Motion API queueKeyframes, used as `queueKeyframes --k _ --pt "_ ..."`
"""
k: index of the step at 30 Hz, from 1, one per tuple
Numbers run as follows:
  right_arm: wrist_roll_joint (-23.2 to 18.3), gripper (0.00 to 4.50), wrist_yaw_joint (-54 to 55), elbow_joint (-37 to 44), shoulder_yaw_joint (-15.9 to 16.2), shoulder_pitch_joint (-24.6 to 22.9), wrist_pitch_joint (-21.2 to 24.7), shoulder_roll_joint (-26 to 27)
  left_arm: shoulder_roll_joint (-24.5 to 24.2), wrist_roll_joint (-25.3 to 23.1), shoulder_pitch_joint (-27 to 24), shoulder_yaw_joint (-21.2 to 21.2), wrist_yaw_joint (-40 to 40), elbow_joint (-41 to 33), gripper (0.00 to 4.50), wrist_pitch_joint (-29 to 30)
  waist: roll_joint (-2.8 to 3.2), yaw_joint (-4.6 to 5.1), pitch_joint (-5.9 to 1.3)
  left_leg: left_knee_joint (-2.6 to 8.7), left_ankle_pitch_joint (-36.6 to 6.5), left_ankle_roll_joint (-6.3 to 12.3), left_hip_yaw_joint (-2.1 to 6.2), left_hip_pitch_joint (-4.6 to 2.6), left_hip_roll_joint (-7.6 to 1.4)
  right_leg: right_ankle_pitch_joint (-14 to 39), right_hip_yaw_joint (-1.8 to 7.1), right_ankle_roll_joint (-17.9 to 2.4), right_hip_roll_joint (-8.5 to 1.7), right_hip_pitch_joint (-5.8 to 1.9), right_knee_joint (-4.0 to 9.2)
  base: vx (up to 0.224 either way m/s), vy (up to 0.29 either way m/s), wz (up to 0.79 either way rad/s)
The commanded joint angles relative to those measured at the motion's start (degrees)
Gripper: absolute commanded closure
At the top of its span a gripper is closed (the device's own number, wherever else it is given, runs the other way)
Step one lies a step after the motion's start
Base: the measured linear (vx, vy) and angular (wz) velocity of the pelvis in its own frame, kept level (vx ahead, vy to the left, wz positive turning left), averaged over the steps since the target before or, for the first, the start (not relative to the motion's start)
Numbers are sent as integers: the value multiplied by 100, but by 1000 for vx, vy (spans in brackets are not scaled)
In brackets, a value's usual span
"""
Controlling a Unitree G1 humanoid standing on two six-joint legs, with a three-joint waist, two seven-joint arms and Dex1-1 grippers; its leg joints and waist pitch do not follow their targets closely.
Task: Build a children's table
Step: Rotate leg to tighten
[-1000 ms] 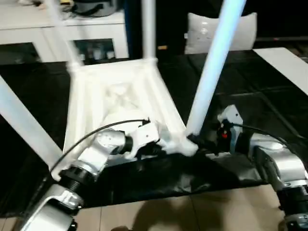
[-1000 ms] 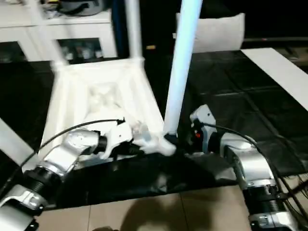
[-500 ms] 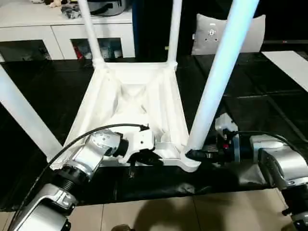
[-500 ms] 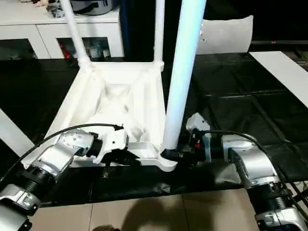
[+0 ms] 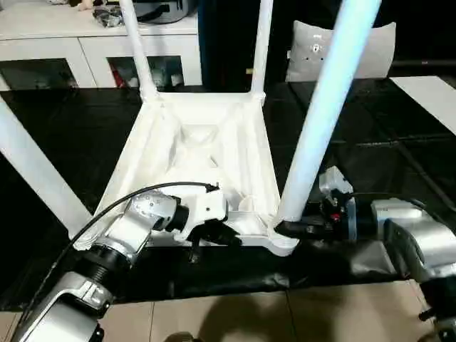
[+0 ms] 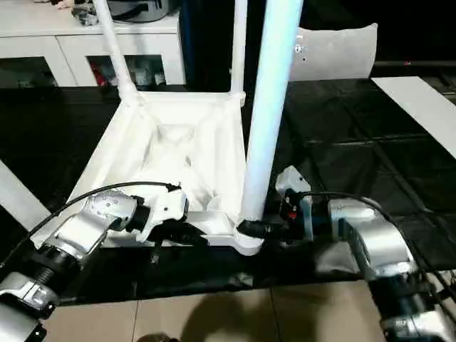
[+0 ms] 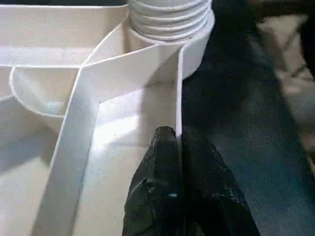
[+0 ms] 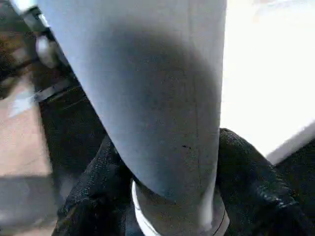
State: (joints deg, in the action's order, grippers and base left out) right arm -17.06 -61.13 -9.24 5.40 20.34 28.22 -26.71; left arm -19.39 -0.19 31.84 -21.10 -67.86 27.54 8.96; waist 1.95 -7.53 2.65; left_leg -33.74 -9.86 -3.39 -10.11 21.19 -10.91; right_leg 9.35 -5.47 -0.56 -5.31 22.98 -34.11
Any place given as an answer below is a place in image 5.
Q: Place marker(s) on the black clutter pile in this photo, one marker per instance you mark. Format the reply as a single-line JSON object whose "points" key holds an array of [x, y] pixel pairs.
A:
{"points": [[107, 18]]}

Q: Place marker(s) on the black stand base bar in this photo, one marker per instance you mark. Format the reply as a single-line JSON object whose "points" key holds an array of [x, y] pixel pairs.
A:
{"points": [[425, 315]]}

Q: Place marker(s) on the white plastic table leg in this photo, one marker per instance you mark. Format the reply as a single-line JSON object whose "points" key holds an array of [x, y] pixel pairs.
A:
{"points": [[261, 46], [139, 53], [313, 124], [35, 160]]}

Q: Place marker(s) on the white plastic table top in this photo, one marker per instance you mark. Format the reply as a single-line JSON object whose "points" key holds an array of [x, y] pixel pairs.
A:
{"points": [[242, 149]]}

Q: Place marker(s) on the black work mat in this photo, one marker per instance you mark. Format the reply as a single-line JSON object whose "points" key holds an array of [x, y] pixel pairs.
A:
{"points": [[374, 117]]}

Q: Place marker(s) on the beige plush toy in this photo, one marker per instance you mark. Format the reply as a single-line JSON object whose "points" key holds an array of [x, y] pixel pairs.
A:
{"points": [[85, 4]]}

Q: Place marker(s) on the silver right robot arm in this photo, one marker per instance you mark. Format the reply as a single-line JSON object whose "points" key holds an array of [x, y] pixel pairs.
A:
{"points": [[399, 213]]}

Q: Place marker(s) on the white glass-door cabinet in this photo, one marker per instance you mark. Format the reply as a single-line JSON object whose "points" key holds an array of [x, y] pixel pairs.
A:
{"points": [[46, 42]]}

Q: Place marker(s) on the grey cushion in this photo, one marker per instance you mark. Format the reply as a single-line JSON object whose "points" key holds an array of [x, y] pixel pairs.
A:
{"points": [[377, 53]]}

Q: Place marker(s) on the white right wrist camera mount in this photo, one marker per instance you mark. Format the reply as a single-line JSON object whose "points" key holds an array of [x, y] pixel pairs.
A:
{"points": [[335, 181]]}

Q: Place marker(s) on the grey helmet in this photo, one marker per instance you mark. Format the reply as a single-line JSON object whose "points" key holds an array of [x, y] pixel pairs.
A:
{"points": [[167, 10]]}

